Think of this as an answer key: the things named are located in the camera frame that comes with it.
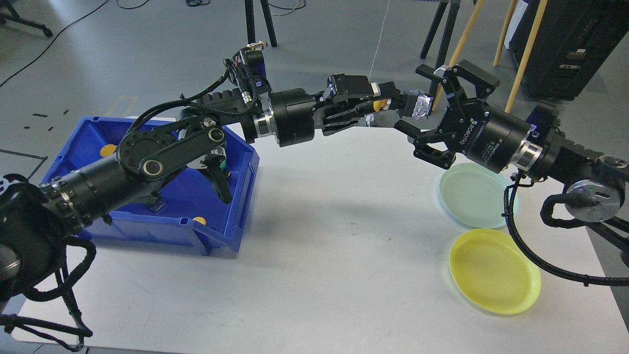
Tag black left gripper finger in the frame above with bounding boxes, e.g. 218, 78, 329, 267
324, 74, 403, 109
322, 106, 399, 135

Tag yellow plate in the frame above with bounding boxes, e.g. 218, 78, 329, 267
449, 228, 542, 315

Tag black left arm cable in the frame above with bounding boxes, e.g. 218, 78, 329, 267
0, 238, 96, 352

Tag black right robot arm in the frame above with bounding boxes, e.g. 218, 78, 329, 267
395, 60, 628, 264

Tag black tripod left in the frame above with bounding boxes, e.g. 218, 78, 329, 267
244, 0, 278, 48

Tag white cable with plug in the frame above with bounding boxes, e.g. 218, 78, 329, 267
369, 0, 390, 82

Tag yellow push button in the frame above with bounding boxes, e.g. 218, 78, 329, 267
372, 90, 433, 120
193, 216, 207, 226
99, 144, 117, 158

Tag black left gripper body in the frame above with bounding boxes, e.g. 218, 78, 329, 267
254, 88, 338, 147

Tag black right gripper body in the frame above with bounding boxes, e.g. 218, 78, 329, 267
437, 101, 531, 173

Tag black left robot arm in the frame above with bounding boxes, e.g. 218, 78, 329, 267
1, 42, 433, 301

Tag black equipment case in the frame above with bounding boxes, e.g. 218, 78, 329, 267
521, 0, 629, 101

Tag pale green plate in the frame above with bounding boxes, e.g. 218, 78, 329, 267
438, 163, 513, 229

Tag yellow push button front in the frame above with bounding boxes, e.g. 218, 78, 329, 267
193, 216, 207, 226

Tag blue plastic bin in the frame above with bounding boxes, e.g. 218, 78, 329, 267
41, 116, 260, 256

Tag black tripod right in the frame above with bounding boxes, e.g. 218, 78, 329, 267
421, 0, 462, 96

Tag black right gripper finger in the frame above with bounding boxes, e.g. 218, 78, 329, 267
416, 60, 500, 111
395, 120, 457, 170

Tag black tripod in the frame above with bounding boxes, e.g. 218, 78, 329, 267
421, 0, 462, 96
244, 0, 278, 48

